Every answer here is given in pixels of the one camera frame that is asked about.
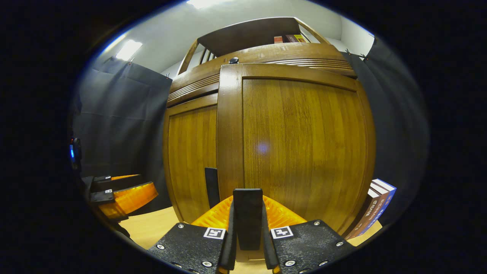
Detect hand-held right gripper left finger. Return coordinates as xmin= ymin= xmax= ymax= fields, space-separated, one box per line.
xmin=148 ymin=195 xmax=237 ymax=274

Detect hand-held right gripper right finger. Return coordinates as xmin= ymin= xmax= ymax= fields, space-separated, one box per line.
xmin=261 ymin=195 xmax=358 ymax=274

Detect black door handle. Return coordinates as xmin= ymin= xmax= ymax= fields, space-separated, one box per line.
xmin=205 ymin=167 xmax=220 ymax=209
xmin=233 ymin=188 xmax=264 ymax=251

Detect wooden shoe cabinet door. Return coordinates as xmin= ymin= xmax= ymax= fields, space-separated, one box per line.
xmin=216 ymin=63 xmax=377 ymax=236
xmin=163 ymin=93 xmax=219 ymax=223

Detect wooden double-door shoe cabinet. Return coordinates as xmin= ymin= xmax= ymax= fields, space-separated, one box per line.
xmin=163 ymin=17 xmax=377 ymax=236

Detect brown book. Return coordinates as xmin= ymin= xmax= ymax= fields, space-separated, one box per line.
xmin=344 ymin=187 xmax=381 ymax=240

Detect ceiling light panel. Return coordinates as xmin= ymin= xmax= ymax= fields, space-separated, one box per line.
xmin=115 ymin=40 xmax=143 ymax=61

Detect wooden grooved drawer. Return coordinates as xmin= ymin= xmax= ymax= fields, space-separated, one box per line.
xmin=167 ymin=43 xmax=358 ymax=108

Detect blue book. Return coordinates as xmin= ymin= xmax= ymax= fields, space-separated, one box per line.
xmin=360 ymin=179 xmax=397 ymax=234

